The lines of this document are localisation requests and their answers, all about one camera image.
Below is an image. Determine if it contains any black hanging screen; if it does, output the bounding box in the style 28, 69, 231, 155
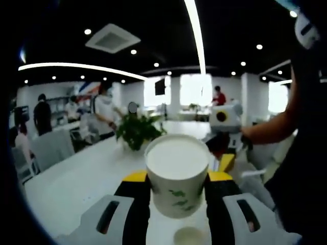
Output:
154, 78, 166, 95

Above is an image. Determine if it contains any bright window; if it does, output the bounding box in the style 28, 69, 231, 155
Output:
180, 73, 213, 106

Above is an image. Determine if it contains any white chest device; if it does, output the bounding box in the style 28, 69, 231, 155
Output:
294, 10, 320, 50

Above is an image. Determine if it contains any green potted plant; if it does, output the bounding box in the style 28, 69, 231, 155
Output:
115, 112, 168, 152

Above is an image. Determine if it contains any curved ceiling light strip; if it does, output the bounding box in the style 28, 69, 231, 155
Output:
183, 0, 207, 75
18, 62, 149, 81

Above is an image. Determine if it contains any white paper cup green print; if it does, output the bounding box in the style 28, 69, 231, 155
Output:
144, 134, 211, 219
173, 226, 206, 245

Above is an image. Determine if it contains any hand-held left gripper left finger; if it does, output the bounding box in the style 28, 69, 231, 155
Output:
55, 170, 152, 245

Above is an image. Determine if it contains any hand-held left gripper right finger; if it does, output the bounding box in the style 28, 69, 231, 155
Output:
205, 170, 302, 245

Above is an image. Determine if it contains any ceiling air conditioner vent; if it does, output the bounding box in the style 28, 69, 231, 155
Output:
85, 23, 142, 54

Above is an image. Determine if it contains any white table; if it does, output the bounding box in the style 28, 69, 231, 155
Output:
24, 119, 259, 245

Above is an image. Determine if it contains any grey office chair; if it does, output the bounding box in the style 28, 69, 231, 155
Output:
10, 146, 40, 182
31, 129, 77, 172

